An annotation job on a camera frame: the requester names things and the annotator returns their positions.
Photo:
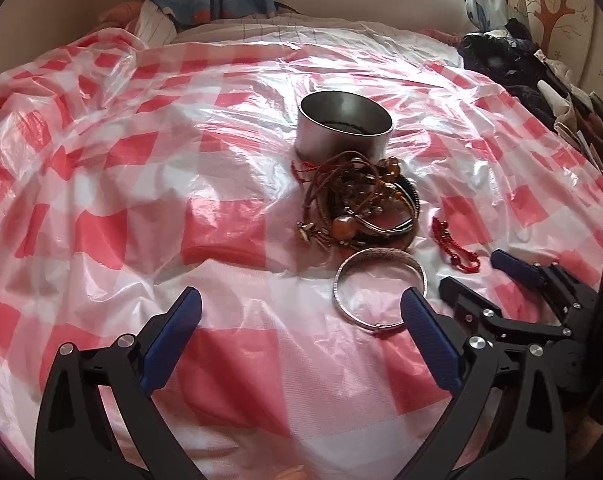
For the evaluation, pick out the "striped beige bed sheet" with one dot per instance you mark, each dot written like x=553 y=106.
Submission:
x=294 y=28

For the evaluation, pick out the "pile of dark clothes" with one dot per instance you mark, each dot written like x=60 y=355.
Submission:
x=510 y=57

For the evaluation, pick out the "striped white pillow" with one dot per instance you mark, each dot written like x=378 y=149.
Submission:
x=153 y=26

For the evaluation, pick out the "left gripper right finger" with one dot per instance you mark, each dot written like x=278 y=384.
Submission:
x=468 y=367

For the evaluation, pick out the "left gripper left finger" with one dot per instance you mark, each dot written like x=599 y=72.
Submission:
x=74 y=438

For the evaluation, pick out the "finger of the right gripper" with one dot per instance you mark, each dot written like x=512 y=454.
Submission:
x=479 y=315
x=536 y=272

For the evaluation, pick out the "silver engraved bangle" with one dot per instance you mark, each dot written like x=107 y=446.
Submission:
x=368 y=285

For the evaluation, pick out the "round silver metal tin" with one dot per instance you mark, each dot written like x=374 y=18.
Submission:
x=331 y=122

